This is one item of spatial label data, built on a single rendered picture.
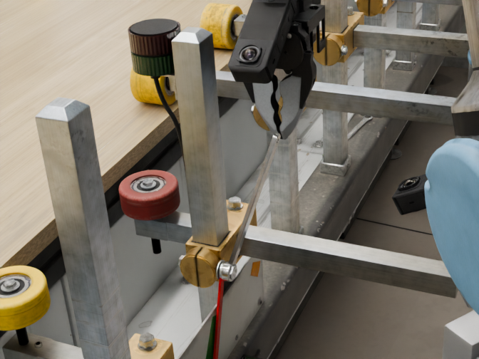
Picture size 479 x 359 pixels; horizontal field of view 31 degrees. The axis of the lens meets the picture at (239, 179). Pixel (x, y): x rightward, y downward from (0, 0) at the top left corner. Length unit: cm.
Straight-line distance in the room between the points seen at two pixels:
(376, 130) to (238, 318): 66
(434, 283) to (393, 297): 136
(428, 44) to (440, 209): 97
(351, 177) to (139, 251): 43
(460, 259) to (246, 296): 70
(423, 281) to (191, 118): 34
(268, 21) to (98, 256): 32
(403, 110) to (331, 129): 31
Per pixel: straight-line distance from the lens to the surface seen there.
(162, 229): 116
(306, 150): 181
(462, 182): 47
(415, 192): 98
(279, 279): 130
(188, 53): 96
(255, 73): 91
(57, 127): 76
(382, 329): 230
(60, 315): 120
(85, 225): 80
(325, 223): 143
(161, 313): 138
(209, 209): 105
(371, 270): 106
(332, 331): 229
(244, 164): 169
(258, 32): 94
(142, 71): 99
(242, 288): 116
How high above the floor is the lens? 147
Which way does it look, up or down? 30 degrees down
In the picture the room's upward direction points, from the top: 4 degrees counter-clockwise
